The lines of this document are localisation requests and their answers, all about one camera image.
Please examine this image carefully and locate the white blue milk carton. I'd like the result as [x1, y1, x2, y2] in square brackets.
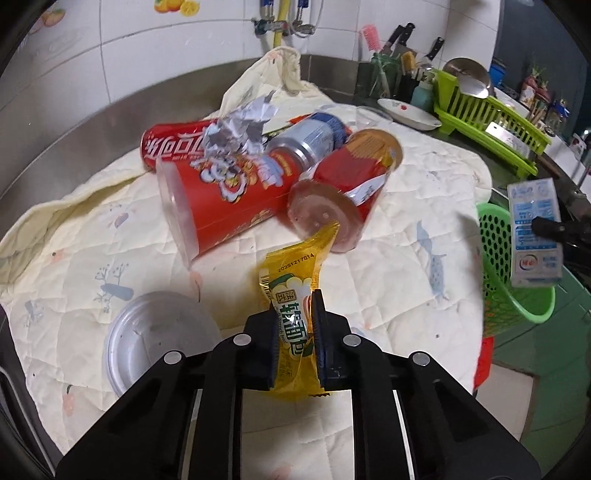
[506, 177, 565, 289]

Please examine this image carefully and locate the white plastic lid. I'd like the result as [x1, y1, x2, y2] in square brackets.
[103, 291, 221, 396]

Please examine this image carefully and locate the yellow snack packet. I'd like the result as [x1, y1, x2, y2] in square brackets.
[259, 222, 339, 401]

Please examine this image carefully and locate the green perforated trash basket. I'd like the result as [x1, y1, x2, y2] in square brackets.
[477, 203, 556, 337]

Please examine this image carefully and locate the lime green dish rack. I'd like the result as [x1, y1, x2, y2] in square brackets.
[434, 70, 550, 178]

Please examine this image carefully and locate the cream quilted cloth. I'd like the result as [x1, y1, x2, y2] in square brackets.
[0, 45, 494, 480]

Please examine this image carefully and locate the steel ladle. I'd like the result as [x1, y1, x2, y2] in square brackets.
[443, 57, 492, 99]

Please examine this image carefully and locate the white oval plate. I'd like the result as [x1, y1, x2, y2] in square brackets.
[378, 98, 442, 132]

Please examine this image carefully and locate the red Pringles can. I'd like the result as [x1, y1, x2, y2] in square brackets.
[156, 148, 305, 266]

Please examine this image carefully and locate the dark green utensil holder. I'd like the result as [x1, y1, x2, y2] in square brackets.
[353, 53, 402, 101]

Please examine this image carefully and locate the silver blue drink can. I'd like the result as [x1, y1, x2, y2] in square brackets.
[266, 111, 349, 171]

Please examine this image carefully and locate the pink brush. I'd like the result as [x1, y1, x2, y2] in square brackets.
[361, 24, 382, 53]

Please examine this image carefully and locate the red Coca-Cola can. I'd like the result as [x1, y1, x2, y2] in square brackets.
[139, 120, 215, 170]

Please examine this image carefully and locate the crumpled white paper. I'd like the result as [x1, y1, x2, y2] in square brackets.
[201, 90, 277, 158]

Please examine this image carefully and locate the yellow gas hose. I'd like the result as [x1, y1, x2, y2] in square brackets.
[271, 0, 293, 50]

